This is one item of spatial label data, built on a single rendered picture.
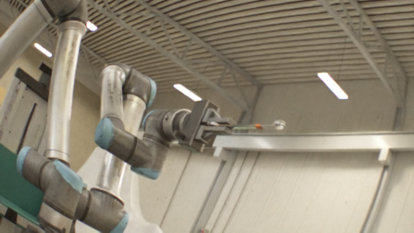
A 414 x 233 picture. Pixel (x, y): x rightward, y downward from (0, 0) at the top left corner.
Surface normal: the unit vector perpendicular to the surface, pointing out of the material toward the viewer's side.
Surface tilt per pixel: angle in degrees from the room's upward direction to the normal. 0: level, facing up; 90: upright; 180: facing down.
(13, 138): 90
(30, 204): 90
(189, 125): 90
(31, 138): 90
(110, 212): 72
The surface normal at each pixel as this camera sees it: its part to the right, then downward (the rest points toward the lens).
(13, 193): 0.61, -0.03
